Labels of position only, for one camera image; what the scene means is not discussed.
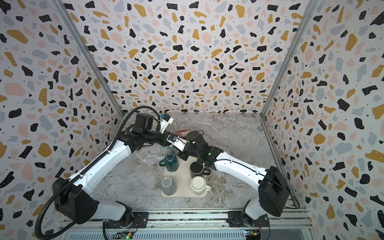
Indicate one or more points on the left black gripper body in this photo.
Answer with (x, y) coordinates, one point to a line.
(156, 137)

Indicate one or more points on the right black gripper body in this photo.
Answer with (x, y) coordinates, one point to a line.
(188, 144)

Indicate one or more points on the pink mug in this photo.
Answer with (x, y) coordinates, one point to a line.
(183, 132)

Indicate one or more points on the light green mug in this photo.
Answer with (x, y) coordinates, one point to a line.
(156, 126)

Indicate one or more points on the light blue mug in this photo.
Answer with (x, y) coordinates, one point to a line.
(172, 150)

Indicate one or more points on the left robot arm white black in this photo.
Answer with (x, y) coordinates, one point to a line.
(76, 203)

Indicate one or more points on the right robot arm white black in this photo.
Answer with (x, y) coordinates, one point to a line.
(272, 187)

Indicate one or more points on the black mug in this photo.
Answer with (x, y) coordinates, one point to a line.
(197, 169)

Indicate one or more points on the dark green mug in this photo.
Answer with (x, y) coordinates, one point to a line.
(170, 162)

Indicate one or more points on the white mug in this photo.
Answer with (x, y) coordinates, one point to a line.
(199, 185)

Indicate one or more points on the grey mug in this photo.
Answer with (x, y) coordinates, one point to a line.
(168, 186)

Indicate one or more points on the beige serving tray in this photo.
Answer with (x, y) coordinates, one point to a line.
(182, 178)

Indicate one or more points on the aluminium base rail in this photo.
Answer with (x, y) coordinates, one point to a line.
(199, 224)

